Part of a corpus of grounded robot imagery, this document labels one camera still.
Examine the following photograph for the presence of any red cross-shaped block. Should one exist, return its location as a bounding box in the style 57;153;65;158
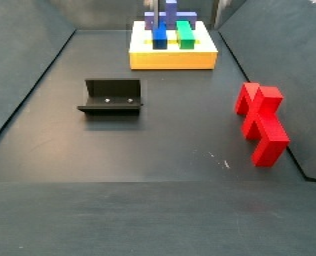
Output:
235;83;291;167

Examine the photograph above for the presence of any yellow wooden base board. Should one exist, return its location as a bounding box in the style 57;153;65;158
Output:
129;21;218;70

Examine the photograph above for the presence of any blue rectangular bar block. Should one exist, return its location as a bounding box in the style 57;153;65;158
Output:
153;22;168;50

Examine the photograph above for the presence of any green rectangular bar block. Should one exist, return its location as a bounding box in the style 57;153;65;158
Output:
176;20;196;50

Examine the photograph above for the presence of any purple cross-shaped block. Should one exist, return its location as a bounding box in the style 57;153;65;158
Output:
145;0;198;30

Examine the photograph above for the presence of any black angled bracket holder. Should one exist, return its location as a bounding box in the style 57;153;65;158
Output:
78;78;142;113

